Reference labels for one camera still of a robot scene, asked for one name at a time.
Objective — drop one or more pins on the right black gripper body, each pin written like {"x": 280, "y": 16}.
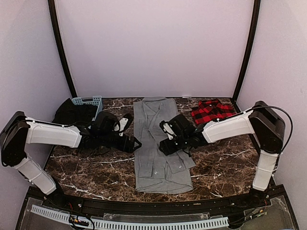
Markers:
{"x": 182, "y": 143}

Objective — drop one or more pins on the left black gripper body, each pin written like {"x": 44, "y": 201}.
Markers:
{"x": 105, "y": 140}

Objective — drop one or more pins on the red black plaid shirt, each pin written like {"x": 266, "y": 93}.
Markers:
{"x": 209, "y": 110}

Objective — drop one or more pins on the grey long sleeve shirt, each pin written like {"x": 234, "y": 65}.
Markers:
{"x": 154, "y": 171}

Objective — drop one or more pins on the light blue plastic basket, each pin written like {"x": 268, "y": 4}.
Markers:
{"x": 93, "y": 104}

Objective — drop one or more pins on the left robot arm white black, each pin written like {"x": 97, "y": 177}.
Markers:
{"x": 21, "y": 131}

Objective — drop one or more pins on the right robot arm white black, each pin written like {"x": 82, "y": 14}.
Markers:
{"x": 261, "y": 121}

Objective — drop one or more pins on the black garment in basket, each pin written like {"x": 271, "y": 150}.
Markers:
{"x": 68, "y": 114}

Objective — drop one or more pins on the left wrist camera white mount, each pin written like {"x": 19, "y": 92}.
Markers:
{"x": 107, "y": 123}

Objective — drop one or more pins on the black curved front rail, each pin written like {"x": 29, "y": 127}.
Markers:
{"x": 97, "y": 207}

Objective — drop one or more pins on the white slotted cable duct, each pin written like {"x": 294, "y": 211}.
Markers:
{"x": 133, "y": 222}

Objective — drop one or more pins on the black right corner post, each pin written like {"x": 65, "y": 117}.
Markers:
{"x": 248, "y": 49}

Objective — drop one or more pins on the black corner post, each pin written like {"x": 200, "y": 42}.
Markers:
{"x": 60, "y": 47}
{"x": 248, "y": 49}

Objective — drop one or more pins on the black left corner post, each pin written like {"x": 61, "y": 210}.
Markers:
{"x": 60, "y": 47}

